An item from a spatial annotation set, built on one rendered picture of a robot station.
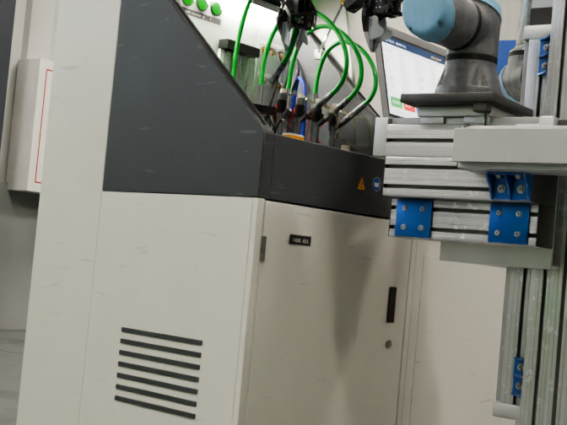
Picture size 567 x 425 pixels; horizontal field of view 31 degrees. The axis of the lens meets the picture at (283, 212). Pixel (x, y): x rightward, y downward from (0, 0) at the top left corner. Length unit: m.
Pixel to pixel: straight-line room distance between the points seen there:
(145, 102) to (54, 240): 0.51
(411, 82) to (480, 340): 0.88
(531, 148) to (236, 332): 0.85
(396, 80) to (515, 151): 1.37
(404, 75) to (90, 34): 1.07
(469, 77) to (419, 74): 1.26
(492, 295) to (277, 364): 1.06
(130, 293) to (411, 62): 1.33
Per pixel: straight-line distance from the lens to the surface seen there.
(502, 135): 2.12
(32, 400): 3.09
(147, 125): 2.78
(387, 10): 2.76
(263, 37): 3.30
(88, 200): 2.93
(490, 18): 2.36
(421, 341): 3.08
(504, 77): 2.95
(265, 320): 2.52
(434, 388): 3.17
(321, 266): 2.67
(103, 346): 2.84
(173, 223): 2.66
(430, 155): 2.32
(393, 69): 3.43
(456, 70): 2.33
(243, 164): 2.51
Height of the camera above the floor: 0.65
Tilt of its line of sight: 3 degrees up
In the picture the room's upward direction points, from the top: 5 degrees clockwise
